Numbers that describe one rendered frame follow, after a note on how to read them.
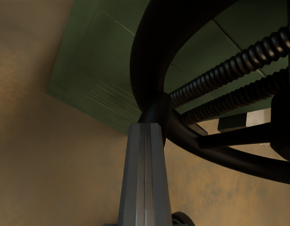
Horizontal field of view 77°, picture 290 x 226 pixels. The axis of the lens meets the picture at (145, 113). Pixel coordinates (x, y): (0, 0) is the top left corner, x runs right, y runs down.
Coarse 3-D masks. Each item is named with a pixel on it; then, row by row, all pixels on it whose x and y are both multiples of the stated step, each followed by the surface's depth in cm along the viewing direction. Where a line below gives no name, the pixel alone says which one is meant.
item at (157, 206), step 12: (156, 132) 10; (156, 144) 9; (156, 156) 8; (156, 168) 8; (156, 180) 7; (156, 192) 7; (168, 192) 7; (156, 204) 6; (168, 204) 6; (156, 216) 6; (168, 216) 6
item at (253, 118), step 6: (240, 114) 46; (246, 114) 44; (252, 114) 46; (258, 114) 47; (222, 120) 50; (228, 120) 48; (234, 120) 46; (240, 120) 45; (246, 120) 44; (252, 120) 45; (258, 120) 47; (222, 126) 49; (228, 126) 47; (234, 126) 46; (240, 126) 44; (246, 126) 43; (222, 132) 50
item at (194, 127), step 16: (272, 32) 16; (288, 32) 14; (256, 48) 16; (272, 48) 15; (288, 48) 15; (224, 64) 19; (240, 64) 18; (256, 64) 17; (192, 80) 24; (208, 80) 21; (224, 80) 20; (256, 80) 21; (272, 80) 19; (288, 80) 18; (176, 96) 25; (192, 96) 24; (224, 96) 24; (240, 96) 22; (256, 96) 20; (272, 96) 20; (176, 112) 33; (192, 112) 29; (208, 112) 26; (224, 112) 24; (192, 128) 34
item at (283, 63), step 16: (240, 0) 24; (256, 0) 23; (272, 0) 22; (224, 16) 26; (240, 16) 25; (256, 16) 25; (272, 16) 24; (240, 32) 27; (256, 32) 26; (272, 64) 30
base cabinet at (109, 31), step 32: (96, 0) 30; (128, 0) 28; (64, 32) 40; (96, 32) 36; (128, 32) 34; (224, 32) 28; (64, 64) 52; (96, 64) 46; (128, 64) 42; (192, 64) 36; (64, 96) 74; (96, 96) 64; (128, 96) 56; (128, 128) 84
